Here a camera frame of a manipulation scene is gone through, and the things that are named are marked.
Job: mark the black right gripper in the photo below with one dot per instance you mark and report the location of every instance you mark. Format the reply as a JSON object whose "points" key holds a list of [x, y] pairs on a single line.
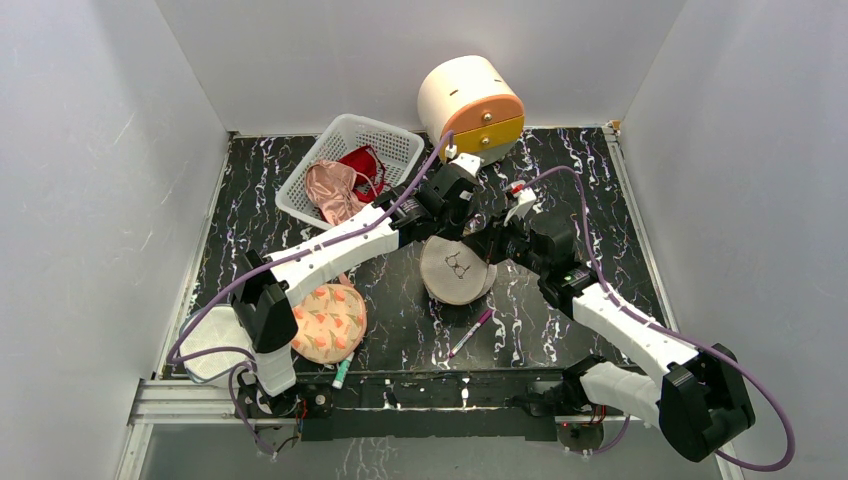
{"points": [[497, 237]]}

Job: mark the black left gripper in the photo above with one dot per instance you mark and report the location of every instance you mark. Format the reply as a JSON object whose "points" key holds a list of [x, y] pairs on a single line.
{"points": [[457, 231]]}

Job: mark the white mesh laundry bag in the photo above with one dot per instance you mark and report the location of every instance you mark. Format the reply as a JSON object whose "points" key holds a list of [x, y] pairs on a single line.
{"points": [[453, 274]]}

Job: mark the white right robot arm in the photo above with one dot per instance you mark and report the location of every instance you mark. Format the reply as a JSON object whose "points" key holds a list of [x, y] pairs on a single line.
{"points": [[691, 395]]}

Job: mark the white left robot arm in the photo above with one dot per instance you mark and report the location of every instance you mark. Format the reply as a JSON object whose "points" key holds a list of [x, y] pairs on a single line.
{"points": [[265, 296]]}

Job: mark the red bra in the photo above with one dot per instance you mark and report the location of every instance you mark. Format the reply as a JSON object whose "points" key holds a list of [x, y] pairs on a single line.
{"points": [[370, 173]]}

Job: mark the pink satin bra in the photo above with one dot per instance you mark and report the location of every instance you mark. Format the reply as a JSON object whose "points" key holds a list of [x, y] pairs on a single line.
{"points": [[329, 186]]}

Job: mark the peach floral bra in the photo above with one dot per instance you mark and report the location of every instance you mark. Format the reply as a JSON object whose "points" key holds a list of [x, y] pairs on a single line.
{"points": [[332, 322]]}

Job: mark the white mesh bag lid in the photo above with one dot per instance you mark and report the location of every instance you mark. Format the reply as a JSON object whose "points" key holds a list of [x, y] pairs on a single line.
{"points": [[219, 328]]}

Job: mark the white plastic basket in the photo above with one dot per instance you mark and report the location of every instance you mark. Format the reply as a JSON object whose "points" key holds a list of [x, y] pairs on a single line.
{"points": [[397, 148]]}

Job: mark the pink pen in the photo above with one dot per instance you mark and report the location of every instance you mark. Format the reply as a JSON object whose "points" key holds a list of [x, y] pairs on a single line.
{"points": [[470, 333]]}

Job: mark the round white drawer cabinet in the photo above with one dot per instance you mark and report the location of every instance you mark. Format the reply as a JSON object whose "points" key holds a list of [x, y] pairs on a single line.
{"points": [[467, 96]]}

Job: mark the teal white marker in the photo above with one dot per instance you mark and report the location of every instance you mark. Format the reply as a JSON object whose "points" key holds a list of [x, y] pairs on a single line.
{"points": [[342, 371]]}

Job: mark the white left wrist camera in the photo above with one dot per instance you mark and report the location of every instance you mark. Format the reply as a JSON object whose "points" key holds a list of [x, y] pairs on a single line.
{"points": [[466, 164]]}

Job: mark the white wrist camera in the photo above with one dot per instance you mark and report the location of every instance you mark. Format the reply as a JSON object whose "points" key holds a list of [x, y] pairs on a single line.
{"points": [[520, 200], [466, 164]]}

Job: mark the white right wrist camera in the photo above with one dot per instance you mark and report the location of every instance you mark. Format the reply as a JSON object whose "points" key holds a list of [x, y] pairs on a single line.
{"points": [[520, 200]]}

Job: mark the black table front rail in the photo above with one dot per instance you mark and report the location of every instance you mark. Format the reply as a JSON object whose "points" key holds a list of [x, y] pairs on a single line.
{"points": [[403, 404]]}

